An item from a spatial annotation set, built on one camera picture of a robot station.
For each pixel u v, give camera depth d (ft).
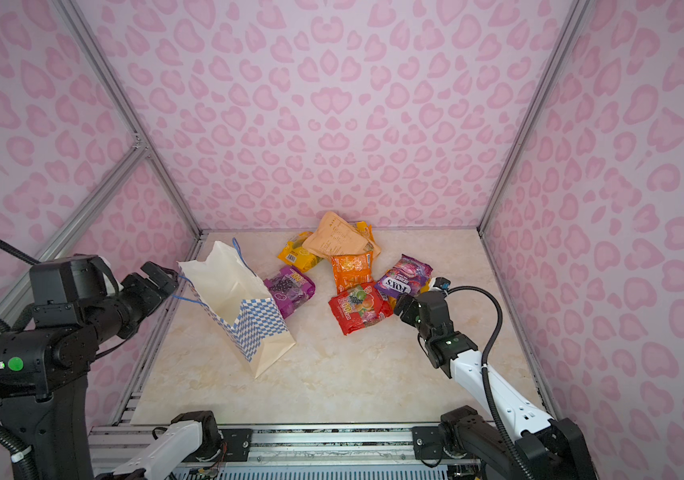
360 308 3.05
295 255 3.50
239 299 3.13
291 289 3.13
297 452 2.39
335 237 3.48
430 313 2.04
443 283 2.41
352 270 3.21
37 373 1.03
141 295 1.61
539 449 1.29
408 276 3.15
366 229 3.73
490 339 1.96
